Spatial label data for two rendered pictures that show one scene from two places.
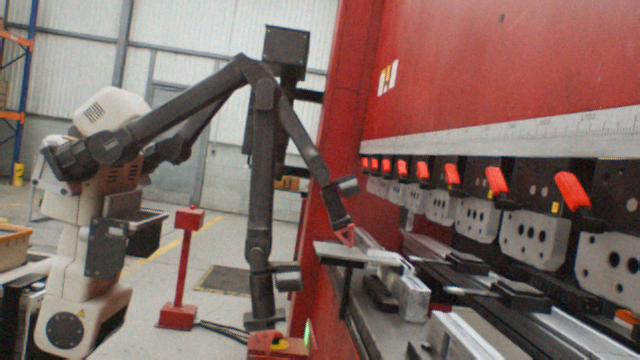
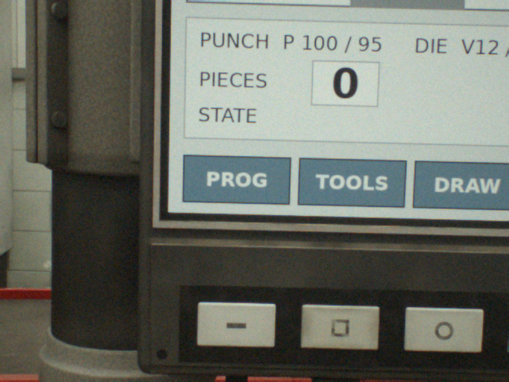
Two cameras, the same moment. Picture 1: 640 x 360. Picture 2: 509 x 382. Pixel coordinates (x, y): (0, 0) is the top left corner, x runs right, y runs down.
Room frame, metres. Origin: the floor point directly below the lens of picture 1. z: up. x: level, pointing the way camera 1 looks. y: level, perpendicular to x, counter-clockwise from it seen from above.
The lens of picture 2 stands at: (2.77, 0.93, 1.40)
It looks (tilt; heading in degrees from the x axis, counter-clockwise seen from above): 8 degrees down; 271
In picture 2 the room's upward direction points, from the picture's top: 2 degrees clockwise
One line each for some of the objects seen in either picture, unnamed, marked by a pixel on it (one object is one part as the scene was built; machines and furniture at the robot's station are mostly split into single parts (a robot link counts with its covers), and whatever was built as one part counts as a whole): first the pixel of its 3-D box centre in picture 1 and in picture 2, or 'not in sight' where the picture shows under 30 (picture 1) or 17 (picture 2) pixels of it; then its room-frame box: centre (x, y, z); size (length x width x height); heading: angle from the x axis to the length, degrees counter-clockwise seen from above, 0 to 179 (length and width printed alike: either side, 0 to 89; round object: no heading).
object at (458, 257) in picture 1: (445, 260); not in sight; (1.50, -0.46, 1.01); 0.26 x 0.12 x 0.05; 96
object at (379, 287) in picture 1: (379, 291); not in sight; (1.42, -0.24, 0.89); 0.30 x 0.05 x 0.03; 6
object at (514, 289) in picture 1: (493, 292); not in sight; (1.15, -0.49, 1.01); 0.26 x 0.12 x 0.05; 96
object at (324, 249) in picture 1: (354, 253); not in sight; (1.45, -0.15, 1.00); 0.26 x 0.18 x 0.01; 96
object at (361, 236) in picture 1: (364, 246); not in sight; (2.02, -0.24, 0.92); 0.50 x 0.06 x 0.10; 6
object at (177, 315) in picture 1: (183, 265); not in sight; (3.02, 0.83, 0.41); 0.25 x 0.20 x 0.83; 96
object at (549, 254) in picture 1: (554, 212); not in sight; (0.70, -0.37, 1.26); 0.15 x 0.09 x 0.17; 6
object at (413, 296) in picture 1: (399, 285); not in sight; (1.41, -0.30, 0.92); 0.39 x 0.06 x 0.10; 6
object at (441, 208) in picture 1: (455, 190); not in sight; (1.10, -0.33, 1.26); 0.15 x 0.09 x 0.17; 6
